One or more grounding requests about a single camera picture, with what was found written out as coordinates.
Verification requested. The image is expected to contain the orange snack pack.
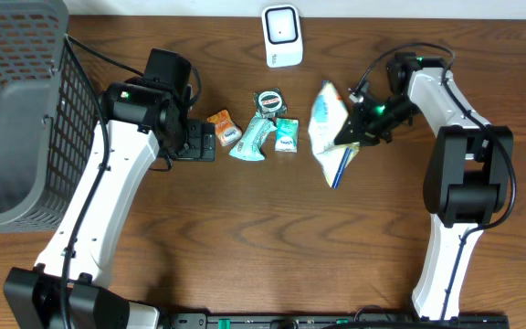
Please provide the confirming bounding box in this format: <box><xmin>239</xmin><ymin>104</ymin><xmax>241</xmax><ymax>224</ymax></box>
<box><xmin>207</xmin><ymin>110</ymin><xmax>242</xmax><ymax>146</ymax></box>

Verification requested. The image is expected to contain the yellow snack bag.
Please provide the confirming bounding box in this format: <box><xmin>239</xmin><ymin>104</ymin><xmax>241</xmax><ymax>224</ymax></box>
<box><xmin>308</xmin><ymin>80</ymin><xmax>359</xmax><ymax>189</ymax></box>

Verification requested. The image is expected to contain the light green pack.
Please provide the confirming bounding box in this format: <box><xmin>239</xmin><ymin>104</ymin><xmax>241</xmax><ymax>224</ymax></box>
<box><xmin>229</xmin><ymin>116</ymin><xmax>277</xmax><ymax>162</ymax></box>

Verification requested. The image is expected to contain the small teal tissue pack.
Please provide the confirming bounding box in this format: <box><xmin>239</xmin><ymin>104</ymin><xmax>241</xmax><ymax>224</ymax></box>
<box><xmin>275</xmin><ymin>118</ymin><xmax>299</xmax><ymax>153</ymax></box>

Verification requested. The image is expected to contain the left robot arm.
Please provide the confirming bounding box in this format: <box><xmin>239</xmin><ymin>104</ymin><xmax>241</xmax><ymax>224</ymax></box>
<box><xmin>4</xmin><ymin>48</ymin><xmax>216</xmax><ymax>328</ymax></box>

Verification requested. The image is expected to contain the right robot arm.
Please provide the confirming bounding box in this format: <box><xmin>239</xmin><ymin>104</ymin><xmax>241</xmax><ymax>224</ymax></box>
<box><xmin>334</xmin><ymin>45</ymin><xmax>517</xmax><ymax>324</ymax></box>

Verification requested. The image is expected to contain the white barcode scanner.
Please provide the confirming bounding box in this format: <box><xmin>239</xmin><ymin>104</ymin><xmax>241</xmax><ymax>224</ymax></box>
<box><xmin>261</xmin><ymin>5</ymin><xmax>303</xmax><ymax>69</ymax></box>

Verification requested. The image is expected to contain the dark grey plastic basket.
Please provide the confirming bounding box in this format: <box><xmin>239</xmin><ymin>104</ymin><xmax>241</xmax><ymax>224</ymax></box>
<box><xmin>0</xmin><ymin>0</ymin><xmax>97</xmax><ymax>233</ymax></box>

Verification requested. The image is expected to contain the black right cable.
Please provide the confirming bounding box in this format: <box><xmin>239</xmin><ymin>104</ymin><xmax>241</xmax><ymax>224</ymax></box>
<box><xmin>353</xmin><ymin>42</ymin><xmax>518</xmax><ymax>321</ymax></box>

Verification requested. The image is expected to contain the black cable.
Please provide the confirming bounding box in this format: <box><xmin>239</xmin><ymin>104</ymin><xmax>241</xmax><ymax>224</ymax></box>
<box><xmin>353</xmin><ymin>42</ymin><xmax>518</xmax><ymax>321</ymax></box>
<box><xmin>59</xmin><ymin>34</ymin><xmax>203</xmax><ymax>329</ymax></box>

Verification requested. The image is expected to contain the black left cable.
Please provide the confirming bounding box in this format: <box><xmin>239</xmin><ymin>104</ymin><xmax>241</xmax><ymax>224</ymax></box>
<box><xmin>59</xmin><ymin>34</ymin><xmax>203</xmax><ymax>329</ymax></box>

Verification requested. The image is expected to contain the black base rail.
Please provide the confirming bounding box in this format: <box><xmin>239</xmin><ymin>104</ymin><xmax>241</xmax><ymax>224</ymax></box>
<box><xmin>158</xmin><ymin>312</ymin><xmax>510</xmax><ymax>329</ymax></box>

